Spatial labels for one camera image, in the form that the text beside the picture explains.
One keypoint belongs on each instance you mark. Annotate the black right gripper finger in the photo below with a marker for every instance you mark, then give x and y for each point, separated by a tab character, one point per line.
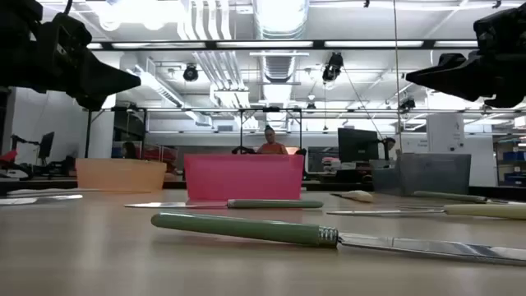
452	78
507	100

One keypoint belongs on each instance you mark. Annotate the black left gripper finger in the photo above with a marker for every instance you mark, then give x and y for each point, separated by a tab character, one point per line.
91	103
107	80

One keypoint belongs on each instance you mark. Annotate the pink-red plastic bin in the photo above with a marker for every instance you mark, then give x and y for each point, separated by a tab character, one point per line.
242	177

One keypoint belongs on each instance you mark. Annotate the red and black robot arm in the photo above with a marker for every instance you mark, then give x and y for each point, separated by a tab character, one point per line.
8	157

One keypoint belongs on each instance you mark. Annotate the white pillar with sign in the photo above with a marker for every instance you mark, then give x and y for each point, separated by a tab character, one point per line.
446	131

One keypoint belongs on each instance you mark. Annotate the thin vertical pole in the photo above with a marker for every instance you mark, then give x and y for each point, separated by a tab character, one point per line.
397	82

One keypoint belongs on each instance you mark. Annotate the shelf with blue bins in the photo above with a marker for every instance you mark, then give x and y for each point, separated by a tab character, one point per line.
513	156

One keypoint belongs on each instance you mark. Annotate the small black monitor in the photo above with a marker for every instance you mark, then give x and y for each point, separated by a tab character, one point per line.
46	144

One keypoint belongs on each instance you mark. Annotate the person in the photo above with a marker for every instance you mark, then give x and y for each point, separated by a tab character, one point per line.
129	151
271	147
389	143

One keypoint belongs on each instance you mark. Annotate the orange plastic bin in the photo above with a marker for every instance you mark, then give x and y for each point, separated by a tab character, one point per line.
119	174

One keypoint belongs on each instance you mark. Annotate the grey plastic bin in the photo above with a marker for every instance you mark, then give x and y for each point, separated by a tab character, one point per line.
431	172

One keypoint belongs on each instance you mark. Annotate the large black computer monitor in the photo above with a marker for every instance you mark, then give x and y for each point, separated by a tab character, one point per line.
357	144

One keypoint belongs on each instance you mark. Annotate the white air duct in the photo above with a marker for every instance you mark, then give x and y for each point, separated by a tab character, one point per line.
158	86

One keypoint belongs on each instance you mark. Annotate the black round camera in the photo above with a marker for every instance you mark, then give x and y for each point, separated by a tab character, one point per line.
407	103
190	74
333	67

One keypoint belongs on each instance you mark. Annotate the black metal workstation frame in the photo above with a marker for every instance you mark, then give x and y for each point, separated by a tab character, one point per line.
271	109

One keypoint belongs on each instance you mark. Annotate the silver ventilation duct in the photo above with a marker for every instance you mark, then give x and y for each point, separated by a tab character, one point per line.
279	67

